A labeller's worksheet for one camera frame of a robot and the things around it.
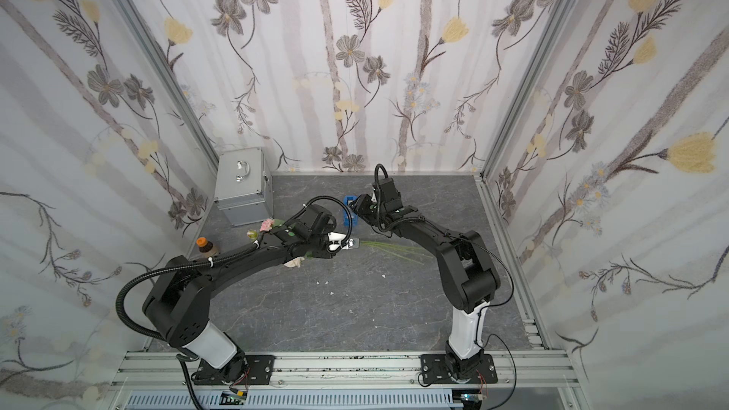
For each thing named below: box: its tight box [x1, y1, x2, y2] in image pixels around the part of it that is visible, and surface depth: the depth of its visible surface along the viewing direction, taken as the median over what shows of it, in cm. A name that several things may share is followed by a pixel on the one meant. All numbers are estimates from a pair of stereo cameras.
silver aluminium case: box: [214, 147, 274, 227], surface depth 100 cm
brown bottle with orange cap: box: [195, 236, 214, 253], surface depth 92 cm
